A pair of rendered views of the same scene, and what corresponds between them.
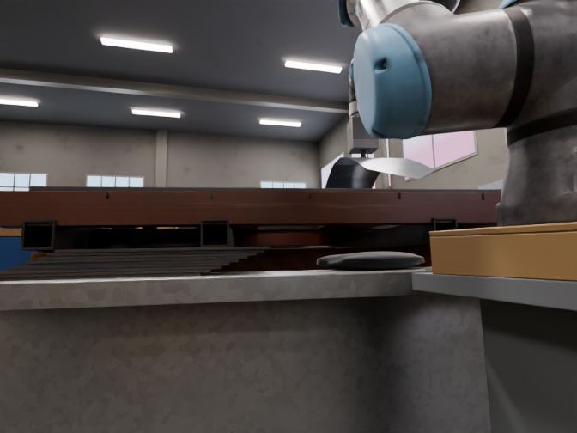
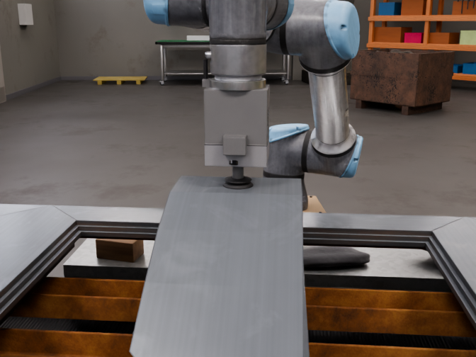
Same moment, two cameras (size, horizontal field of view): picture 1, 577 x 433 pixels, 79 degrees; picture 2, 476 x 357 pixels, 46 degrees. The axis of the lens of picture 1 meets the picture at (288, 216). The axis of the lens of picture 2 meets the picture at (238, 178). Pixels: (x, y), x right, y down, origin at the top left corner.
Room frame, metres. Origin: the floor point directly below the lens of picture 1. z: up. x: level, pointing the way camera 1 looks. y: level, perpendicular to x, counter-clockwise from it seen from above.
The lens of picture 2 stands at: (1.84, -0.08, 1.24)
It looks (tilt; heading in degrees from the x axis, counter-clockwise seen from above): 16 degrees down; 193
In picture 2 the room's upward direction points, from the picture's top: straight up
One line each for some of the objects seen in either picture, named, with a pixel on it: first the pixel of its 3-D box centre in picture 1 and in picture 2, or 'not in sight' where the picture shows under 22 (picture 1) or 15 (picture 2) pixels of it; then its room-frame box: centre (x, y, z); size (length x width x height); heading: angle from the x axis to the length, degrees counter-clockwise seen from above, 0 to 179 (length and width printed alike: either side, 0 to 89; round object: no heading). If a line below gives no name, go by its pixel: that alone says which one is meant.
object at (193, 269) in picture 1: (141, 262); not in sight; (0.54, 0.23, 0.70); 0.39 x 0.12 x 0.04; 98
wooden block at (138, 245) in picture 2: not in sight; (120, 246); (0.67, -0.64, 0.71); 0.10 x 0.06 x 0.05; 87
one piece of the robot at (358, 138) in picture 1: (361, 135); (234, 121); (1.11, -0.25, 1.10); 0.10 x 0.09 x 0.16; 7
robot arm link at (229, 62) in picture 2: (361, 111); (235, 61); (1.10, -0.25, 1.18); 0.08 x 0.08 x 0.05
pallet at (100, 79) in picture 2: not in sight; (121, 80); (-8.98, -5.03, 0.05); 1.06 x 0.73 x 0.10; 105
